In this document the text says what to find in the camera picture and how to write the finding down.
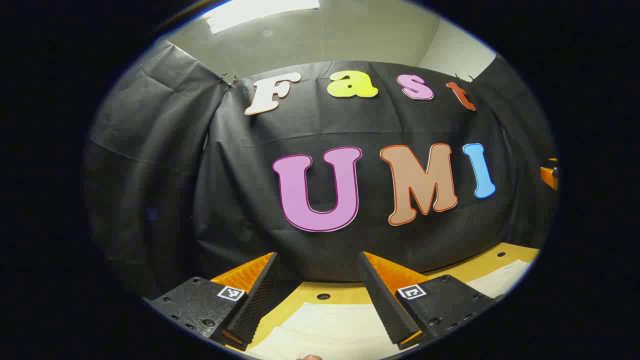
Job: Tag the black binder clip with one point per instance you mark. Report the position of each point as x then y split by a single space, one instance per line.
227 80
464 79

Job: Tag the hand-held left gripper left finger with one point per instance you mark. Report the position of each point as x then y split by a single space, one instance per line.
255 305

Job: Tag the black backdrop cloth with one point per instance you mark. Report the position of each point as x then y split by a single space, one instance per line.
240 165

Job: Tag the cream white jeans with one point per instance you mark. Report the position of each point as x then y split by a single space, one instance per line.
325 330

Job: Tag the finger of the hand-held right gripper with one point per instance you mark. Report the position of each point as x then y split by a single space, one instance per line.
549 176

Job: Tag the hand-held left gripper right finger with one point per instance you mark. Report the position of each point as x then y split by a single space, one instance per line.
385 305

